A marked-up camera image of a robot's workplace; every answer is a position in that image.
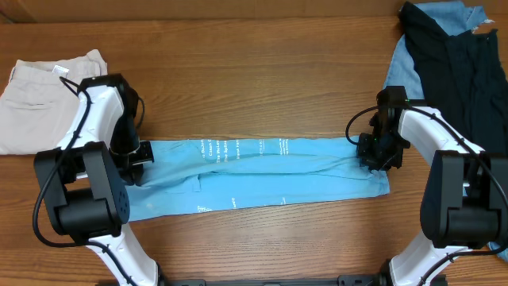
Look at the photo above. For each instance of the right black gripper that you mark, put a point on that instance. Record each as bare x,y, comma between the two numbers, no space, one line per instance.
367,160

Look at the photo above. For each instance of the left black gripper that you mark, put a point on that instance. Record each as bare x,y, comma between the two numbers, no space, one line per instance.
137,165

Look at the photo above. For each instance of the light blue printed t-shirt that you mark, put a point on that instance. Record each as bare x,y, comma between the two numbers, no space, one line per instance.
196,176

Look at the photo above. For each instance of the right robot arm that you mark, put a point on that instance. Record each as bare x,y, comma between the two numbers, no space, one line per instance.
463,211

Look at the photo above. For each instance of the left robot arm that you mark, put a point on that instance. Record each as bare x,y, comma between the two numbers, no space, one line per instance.
83,199

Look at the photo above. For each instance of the folded beige trousers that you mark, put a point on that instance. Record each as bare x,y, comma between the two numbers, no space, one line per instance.
37,110

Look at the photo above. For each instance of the black garment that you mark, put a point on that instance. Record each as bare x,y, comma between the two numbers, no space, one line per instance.
462,76

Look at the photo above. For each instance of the blue denim garment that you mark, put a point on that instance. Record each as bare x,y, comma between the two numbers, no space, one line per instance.
454,17

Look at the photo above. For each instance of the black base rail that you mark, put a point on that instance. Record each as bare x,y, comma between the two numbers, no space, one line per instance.
343,280

